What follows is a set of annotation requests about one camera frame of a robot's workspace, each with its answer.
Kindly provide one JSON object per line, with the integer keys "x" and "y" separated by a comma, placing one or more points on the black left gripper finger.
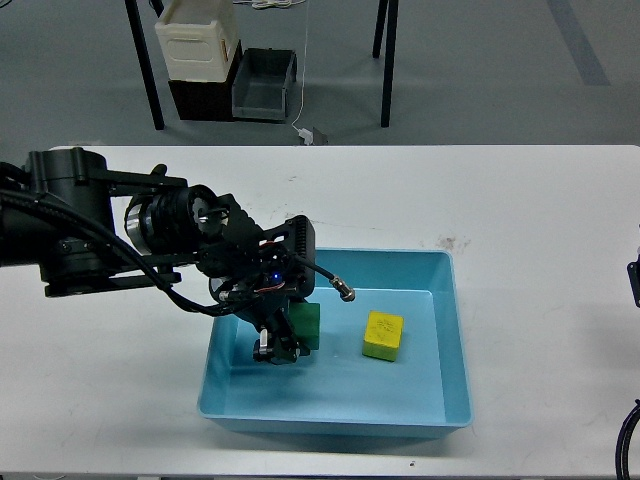
{"x": 278, "y": 343}

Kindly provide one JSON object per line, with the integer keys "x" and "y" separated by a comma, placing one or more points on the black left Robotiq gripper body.
{"x": 251, "y": 275}

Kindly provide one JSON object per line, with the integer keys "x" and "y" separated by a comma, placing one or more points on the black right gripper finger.
{"x": 634, "y": 279}

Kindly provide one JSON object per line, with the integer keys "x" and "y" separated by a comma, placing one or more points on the green block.
{"x": 305, "y": 320}

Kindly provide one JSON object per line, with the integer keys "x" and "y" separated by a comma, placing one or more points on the yellow block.
{"x": 382, "y": 336}

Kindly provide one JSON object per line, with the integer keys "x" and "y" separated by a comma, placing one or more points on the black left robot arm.
{"x": 90, "y": 229}

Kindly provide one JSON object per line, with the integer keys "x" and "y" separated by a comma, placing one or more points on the black storage box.
{"x": 206, "y": 101}

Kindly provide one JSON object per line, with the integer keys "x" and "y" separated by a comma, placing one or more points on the light blue plastic bin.
{"x": 336, "y": 390}

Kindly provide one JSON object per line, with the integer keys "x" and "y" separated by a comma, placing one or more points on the white power adapter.
{"x": 306, "y": 137}

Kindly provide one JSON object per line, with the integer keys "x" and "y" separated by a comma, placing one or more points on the dark grey open bin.
{"x": 262, "y": 85}

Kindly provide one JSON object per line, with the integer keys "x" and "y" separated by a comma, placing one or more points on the black left table leg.
{"x": 133, "y": 15}

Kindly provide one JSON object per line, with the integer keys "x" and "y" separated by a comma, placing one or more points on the black table leg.
{"x": 379, "y": 28}
{"x": 390, "y": 35}
{"x": 133, "y": 15}

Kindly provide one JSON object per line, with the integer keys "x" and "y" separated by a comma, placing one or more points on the cream plastic crate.
{"x": 198, "y": 39}

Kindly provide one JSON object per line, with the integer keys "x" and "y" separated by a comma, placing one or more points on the black far table leg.
{"x": 379, "y": 28}

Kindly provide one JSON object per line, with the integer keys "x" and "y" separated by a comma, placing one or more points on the black right table leg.
{"x": 390, "y": 35}

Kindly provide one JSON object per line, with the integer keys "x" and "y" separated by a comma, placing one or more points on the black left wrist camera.
{"x": 295, "y": 240}

